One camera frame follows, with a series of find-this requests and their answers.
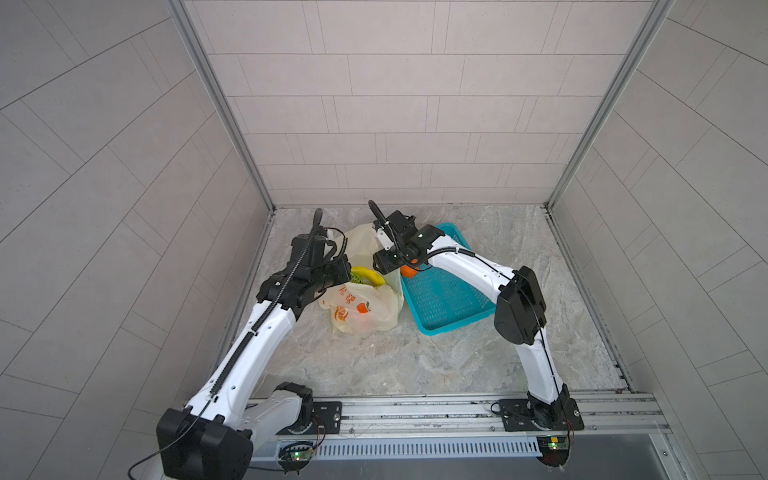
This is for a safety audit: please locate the teal plastic basket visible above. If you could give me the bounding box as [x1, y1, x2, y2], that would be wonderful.
[402, 223, 511, 336]

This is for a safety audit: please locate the circuit board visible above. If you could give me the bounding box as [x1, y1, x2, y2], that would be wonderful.
[277, 441, 315, 474]
[536, 436, 571, 469]

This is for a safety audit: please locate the yellow banana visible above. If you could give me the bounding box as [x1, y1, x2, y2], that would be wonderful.
[350, 267, 386, 288]

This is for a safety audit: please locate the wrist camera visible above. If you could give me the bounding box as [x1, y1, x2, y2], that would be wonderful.
[289, 234, 347, 270]
[368, 200, 418, 250]

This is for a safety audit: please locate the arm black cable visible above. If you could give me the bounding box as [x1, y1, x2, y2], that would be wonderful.
[413, 245, 568, 415]
[127, 208, 350, 480]

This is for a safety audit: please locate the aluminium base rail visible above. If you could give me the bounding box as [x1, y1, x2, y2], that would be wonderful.
[325, 390, 671, 441]

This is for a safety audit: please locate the right circuit board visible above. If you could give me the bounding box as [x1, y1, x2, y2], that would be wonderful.
[536, 436, 571, 469]

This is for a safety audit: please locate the right aluminium corner post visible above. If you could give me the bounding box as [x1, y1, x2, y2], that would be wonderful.
[544, 0, 675, 212]

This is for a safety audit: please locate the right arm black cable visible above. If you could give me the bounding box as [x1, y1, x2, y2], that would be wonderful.
[413, 245, 568, 415]

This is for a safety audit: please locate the cream fruit-print plastic bag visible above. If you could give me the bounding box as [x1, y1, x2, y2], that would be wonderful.
[319, 223, 405, 334]

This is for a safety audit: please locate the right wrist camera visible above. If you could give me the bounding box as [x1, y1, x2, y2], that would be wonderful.
[368, 200, 418, 250]

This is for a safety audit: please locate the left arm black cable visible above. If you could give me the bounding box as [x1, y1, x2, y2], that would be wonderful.
[127, 208, 350, 480]

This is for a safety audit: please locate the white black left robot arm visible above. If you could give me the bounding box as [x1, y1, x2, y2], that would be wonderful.
[156, 254, 351, 479]

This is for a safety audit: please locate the left aluminium corner post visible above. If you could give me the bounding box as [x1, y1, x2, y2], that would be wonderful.
[168, 0, 276, 215]

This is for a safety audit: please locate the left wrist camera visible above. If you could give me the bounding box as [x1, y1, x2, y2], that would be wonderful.
[289, 234, 347, 270]

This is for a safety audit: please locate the aluminium corner post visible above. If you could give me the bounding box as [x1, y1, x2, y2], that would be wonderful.
[544, 0, 675, 212]
[168, 0, 276, 215]

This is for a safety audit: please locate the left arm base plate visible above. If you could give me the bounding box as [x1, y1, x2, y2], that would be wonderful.
[278, 401, 343, 436]

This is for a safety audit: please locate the left circuit board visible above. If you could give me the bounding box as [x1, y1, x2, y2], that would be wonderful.
[277, 441, 315, 474]

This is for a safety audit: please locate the orange fruit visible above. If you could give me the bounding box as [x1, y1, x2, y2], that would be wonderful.
[400, 262, 420, 278]

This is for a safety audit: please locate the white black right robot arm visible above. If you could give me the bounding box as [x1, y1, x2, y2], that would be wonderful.
[368, 200, 570, 430]

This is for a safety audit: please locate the white vent grille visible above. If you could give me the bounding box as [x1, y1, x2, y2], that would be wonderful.
[251, 436, 542, 463]

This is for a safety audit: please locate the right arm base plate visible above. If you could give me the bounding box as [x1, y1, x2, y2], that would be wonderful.
[491, 398, 585, 432]

